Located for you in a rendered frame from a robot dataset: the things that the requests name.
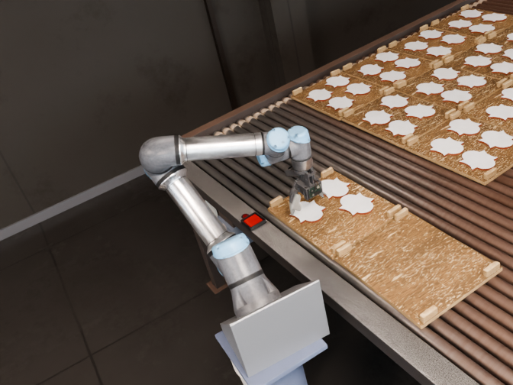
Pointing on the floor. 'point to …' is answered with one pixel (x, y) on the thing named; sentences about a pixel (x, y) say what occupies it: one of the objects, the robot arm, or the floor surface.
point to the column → (296, 373)
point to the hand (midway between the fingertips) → (306, 205)
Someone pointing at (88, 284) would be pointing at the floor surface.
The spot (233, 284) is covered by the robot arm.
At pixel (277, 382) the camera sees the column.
